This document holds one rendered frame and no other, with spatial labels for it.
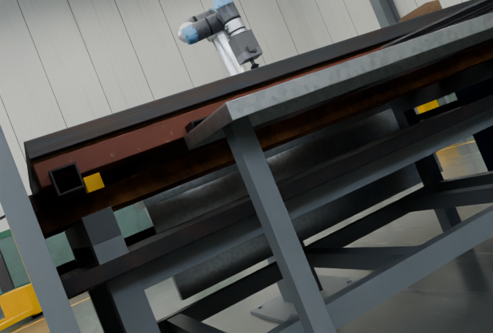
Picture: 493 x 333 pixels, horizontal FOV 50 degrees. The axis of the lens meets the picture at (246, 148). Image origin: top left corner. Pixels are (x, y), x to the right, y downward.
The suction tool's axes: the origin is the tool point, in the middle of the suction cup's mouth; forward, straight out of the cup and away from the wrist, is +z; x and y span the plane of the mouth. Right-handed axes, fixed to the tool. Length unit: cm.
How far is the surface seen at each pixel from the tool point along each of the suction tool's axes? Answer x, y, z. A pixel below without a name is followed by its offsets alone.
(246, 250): 10, -33, 60
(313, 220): 10, -2, 62
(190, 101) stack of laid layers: -70, -58, 14
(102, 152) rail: -69, -80, 17
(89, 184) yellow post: -13, -77, 16
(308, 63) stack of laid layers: -70, -26, 16
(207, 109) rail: -70, -55, 17
